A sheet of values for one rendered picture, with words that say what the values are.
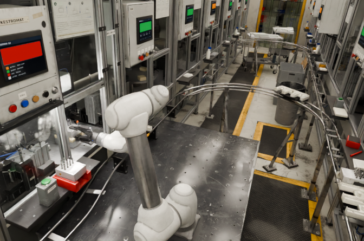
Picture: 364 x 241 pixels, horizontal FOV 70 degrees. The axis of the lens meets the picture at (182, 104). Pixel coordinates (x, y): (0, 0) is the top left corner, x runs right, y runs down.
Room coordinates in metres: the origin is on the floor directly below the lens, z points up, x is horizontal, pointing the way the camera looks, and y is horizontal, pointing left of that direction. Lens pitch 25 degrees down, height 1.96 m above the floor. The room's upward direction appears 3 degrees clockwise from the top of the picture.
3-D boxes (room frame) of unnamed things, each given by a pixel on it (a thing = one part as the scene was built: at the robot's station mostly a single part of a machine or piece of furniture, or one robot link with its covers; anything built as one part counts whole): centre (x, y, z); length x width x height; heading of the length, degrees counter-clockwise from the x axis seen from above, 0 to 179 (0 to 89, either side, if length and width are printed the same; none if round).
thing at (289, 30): (7.60, -2.75, 0.48); 0.84 x 0.58 x 0.97; 168
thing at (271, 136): (3.14, -1.31, 0.01); 1.00 x 0.55 x 0.01; 160
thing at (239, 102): (5.72, -1.42, 0.01); 5.85 x 0.59 x 0.01; 160
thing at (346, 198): (1.21, -1.05, 0.84); 0.37 x 0.14 x 0.10; 160
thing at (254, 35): (6.54, -1.94, 0.48); 0.88 x 0.56 x 0.96; 88
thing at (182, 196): (1.08, -0.03, 0.85); 0.18 x 0.16 x 0.22; 141
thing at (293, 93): (2.82, -1.25, 0.84); 0.37 x 0.14 x 0.10; 38
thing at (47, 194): (1.00, 0.66, 0.97); 0.08 x 0.08 x 0.12; 70
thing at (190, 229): (1.11, -0.04, 0.71); 0.22 x 0.18 x 0.06; 160
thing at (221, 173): (1.51, 0.02, 0.66); 1.50 x 1.06 x 0.04; 160
